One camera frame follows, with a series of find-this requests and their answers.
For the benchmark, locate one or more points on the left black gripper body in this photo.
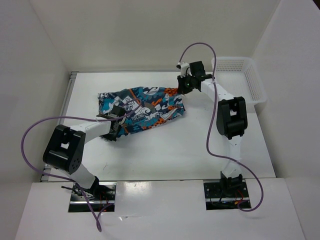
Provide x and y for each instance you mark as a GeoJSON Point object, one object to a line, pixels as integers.
{"type": "Point", "coordinates": [112, 135]}

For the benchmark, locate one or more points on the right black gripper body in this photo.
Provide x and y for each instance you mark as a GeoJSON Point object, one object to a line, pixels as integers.
{"type": "Point", "coordinates": [187, 83]}

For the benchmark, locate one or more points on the colourful patterned shorts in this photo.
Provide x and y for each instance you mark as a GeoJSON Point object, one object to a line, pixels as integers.
{"type": "Point", "coordinates": [146, 107]}

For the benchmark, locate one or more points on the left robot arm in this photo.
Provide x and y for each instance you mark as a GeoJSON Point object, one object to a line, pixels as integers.
{"type": "Point", "coordinates": [65, 150]}

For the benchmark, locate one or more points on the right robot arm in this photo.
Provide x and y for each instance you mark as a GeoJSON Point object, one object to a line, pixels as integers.
{"type": "Point", "coordinates": [229, 114]}

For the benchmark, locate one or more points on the white plastic basket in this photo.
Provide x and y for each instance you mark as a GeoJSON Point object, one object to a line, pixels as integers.
{"type": "Point", "coordinates": [240, 77]}

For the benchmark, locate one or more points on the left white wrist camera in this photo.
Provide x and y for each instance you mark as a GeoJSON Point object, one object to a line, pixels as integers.
{"type": "Point", "coordinates": [122, 121]}

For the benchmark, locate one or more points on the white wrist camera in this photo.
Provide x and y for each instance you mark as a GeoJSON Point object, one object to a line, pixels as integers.
{"type": "Point", "coordinates": [184, 68]}
{"type": "Point", "coordinates": [122, 121]}

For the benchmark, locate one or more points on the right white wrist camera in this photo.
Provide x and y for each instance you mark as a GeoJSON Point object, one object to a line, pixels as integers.
{"type": "Point", "coordinates": [184, 68]}

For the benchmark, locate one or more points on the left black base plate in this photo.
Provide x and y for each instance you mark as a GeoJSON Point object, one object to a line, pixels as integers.
{"type": "Point", "coordinates": [105, 202]}

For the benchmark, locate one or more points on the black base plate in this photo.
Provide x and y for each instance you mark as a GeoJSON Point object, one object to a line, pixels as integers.
{"type": "Point", "coordinates": [105, 202]}
{"type": "Point", "coordinates": [218, 199]}

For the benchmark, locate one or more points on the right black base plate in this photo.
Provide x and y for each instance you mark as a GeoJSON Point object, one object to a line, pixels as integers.
{"type": "Point", "coordinates": [218, 199]}

